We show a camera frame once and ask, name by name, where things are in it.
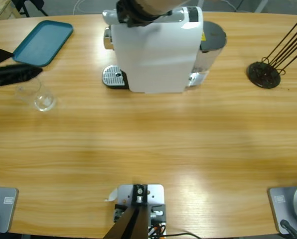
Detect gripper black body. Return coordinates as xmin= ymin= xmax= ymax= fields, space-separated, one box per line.
xmin=116 ymin=0 xmax=171 ymax=28

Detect white capsule coffee machine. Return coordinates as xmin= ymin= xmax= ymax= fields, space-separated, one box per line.
xmin=102 ymin=6 xmax=204 ymax=95

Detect clear glass cup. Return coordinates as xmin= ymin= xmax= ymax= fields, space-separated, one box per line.
xmin=14 ymin=77 xmax=57 ymax=112

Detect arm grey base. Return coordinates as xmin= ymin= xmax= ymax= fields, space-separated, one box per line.
xmin=0 ymin=187 xmax=19 ymax=234
xmin=267 ymin=183 xmax=297 ymax=235

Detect teal plastic tray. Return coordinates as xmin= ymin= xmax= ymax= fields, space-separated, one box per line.
xmin=11 ymin=20 xmax=74 ymax=68

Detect black chair legs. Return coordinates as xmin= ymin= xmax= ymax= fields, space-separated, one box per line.
xmin=15 ymin=0 xmax=49 ymax=18

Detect grey metal leg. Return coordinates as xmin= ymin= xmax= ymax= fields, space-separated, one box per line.
xmin=256 ymin=0 xmax=269 ymax=13

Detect black capsule holder with rods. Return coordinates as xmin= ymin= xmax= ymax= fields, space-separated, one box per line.
xmin=247 ymin=16 xmax=297 ymax=90

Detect white paper tag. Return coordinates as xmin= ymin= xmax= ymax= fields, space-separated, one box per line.
xmin=104 ymin=188 xmax=119 ymax=203

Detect white cable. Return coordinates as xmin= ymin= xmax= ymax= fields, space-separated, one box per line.
xmin=72 ymin=0 xmax=107 ymax=14

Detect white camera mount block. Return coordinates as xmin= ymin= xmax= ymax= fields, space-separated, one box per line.
xmin=117 ymin=184 xmax=164 ymax=207

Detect black camera post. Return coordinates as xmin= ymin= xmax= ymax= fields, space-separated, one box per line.
xmin=104 ymin=184 xmax=149 ymax=239

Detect black clamp with orange wires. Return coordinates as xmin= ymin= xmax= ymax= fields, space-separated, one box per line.
xmin=113 ymin=204 xmax=167 ymax=237

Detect black cable under mount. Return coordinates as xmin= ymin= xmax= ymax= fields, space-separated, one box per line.
xmin=163 ymin=232 xmax=201 ymax=239

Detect base black cable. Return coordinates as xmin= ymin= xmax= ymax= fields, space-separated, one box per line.
xmin=280 ymin=219 xmax=297 ymax=239

